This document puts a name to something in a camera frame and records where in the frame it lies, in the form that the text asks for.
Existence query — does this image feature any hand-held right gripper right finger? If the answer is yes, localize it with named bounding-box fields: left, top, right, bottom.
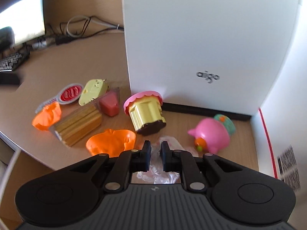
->
left=160, top=140, right=238, bottom=193

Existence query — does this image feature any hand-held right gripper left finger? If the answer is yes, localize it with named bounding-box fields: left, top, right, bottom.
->
left=69, top=140, right=152, bottom=193

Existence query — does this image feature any clear plastic bag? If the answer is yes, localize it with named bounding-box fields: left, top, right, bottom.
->
left=136, top=135, right=190, bottom=185

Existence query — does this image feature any orange toy shell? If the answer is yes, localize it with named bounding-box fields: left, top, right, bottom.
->
left=32, top=101, right=62, bottom=131
left=86, top=129, right=137, bottom=158

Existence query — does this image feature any pink and yellow toy cupcake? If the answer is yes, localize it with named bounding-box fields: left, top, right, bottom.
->
left=123, top=90, right=167, bottom=135

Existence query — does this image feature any pink toy pig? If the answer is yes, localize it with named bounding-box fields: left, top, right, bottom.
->
left=187, top=118, right=231, bottom=154

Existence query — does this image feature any red jelly cup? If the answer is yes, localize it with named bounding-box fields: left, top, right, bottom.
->
left=96, top=87, right=121, bottom=117

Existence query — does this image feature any teal toy donut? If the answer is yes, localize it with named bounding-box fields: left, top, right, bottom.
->
left=213, top=114, right=237, bottom=136

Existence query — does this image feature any yellow toy wafer block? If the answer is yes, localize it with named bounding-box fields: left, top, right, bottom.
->
left=49, top=104, right=102, bottom=147

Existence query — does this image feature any yellow toy cheese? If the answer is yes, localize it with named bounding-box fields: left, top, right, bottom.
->
left=78, top=79, right=109, bottom=106

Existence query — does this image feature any red and white toy packet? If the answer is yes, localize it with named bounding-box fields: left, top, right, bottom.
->
left=35, top=83, right=84, bottom=113

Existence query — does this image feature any white box with red stripe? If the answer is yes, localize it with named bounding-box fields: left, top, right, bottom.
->
left=249, top=3, right=307, bottom=193

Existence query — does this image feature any white computer case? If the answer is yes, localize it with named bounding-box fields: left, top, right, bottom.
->
left=120, top=0, right=302, bottom=122

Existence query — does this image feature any black keyboard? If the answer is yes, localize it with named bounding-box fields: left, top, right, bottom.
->
left=0, top=50, right=31, bottom=72

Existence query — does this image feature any computer monitor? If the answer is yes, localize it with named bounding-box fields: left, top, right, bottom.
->
left=0, top=0, right=46, bottom=51

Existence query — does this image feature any white coiled cable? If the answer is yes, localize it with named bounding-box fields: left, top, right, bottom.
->
left=66, top=15, right=124, bottom=37

